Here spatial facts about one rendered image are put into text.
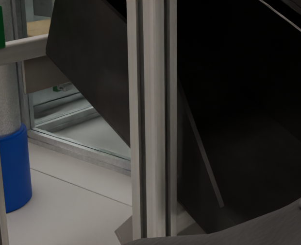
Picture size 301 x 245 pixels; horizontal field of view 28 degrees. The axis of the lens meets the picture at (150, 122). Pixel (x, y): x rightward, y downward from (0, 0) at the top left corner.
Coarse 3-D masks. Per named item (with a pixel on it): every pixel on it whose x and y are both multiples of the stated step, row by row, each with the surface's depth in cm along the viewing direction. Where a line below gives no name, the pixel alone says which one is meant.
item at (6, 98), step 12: (0, 0) 107; (12, 36) 113; (0, 72) 110; (12, 72) 113; (0, 84) 111; (12, 84) 113; (0, 96) 111; (12, 96) 114; (0, 108) 112; (12, 108) 114; (0, 120) 112; (12, 120) 115; (0, 132) 113; (12, 132) 115
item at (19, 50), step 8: (16, 40) 47; (24, 40) 47; (32, 40) 47; (40, 40) 48; (8, 48) 45; (16, 48) 46; (24, 48) 47; (32, 48) 47; (40, 48) 48; (0, 56) 45; (8, 56) 46; (16, 56) 46; (24, 56) 47; (32, 56) 47; (0, 64) 45; (184, 216) 37; (184, 224) 37
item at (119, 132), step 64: (64, 0) 42; (192, 0) 50; (256, 0) 45; (64, 64) 44; (192, 64) 49; (256, 64) 46; (128, 128) 39; (192, 128) 34; (256, 128) 45; (192, 192) 36; (256, 192) 39
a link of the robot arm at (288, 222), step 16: (288, 208) 9; (240, 224) 10; (256, 224) 9; (272, 224) 9; (288, 224) 8; (144, 240) 11; (160, 240) 11; (176, 240) 10; (192, 240) 10; (208, 240) 10; (224, 240) 9; (240, 240) 9; (256, 240) 9; (272, 240) 8; (288, 240) 8
